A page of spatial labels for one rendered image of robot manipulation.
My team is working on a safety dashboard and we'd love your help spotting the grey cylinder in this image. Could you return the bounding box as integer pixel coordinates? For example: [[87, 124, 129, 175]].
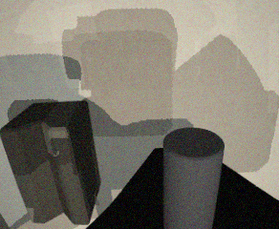
[[162, 127, 225, 229]]

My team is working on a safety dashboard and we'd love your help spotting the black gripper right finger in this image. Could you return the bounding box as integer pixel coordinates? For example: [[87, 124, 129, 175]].
[[212, 164, 279, 229]]

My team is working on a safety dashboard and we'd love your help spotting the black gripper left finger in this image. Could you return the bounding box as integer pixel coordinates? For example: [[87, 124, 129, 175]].
[[86, 148, 163, 229]]

